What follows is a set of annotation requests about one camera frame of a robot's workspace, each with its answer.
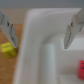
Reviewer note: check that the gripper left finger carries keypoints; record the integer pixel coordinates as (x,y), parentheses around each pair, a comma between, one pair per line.
(10,31)

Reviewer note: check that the yellow block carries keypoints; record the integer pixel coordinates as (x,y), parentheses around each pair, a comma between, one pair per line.
(8,49)

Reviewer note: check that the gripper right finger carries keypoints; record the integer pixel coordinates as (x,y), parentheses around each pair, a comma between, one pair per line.
(70,33)

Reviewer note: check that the pink block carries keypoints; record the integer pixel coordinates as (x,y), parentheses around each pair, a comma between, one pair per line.
(80,68)

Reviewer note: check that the white plastic box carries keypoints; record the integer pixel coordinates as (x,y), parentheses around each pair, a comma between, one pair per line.
(50,46)

